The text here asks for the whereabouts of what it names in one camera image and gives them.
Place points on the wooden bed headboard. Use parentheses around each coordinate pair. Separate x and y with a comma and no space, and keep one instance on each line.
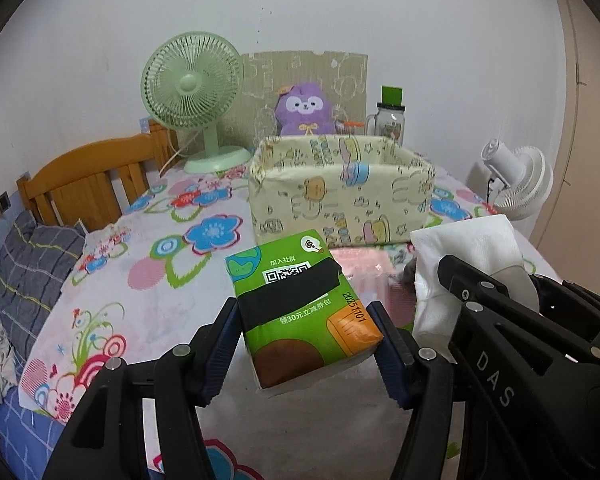
(80,170)

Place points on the orange scissors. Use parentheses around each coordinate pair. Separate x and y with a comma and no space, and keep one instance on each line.
(352,124)

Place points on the grey plaid pillow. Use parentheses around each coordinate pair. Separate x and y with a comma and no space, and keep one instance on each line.
(30,270)

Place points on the yellow printed fabric storage box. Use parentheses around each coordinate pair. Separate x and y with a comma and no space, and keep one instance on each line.
(330,200)

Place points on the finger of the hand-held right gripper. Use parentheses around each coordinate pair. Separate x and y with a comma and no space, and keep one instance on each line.
(480,290)
(580,305)

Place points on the white paper tissue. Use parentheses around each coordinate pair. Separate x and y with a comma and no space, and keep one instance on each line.
(460,250)

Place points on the beige printed board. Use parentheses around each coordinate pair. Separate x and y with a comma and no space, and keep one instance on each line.
(280,70)

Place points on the glass jar mug green lid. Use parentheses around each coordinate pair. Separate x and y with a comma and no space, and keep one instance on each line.
(390,120)

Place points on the pink tissue pack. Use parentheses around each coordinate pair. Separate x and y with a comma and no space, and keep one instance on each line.
(370,280)

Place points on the floral tablecloth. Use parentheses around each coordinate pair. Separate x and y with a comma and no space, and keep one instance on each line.
(145,240)

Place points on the blue grid bed sheet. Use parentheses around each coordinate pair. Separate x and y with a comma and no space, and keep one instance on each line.
(25,425)

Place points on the purple plush toy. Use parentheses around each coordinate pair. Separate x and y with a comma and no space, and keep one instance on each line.
(302,110)

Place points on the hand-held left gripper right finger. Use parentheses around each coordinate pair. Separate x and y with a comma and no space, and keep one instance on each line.
(387,350)

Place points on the green desk fan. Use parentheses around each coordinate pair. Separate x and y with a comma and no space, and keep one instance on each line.
(190,82)

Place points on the green tissue pack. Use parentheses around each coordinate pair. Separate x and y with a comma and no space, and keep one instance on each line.
(300,345)

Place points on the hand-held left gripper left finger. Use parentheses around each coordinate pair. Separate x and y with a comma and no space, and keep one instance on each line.
(225,345)

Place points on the cotton swab container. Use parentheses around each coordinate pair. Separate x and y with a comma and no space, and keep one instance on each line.
(347,131)

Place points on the white fan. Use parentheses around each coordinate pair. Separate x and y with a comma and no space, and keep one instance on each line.
(522,180)

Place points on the beige door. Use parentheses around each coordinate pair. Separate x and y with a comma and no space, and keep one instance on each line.
(590,160)

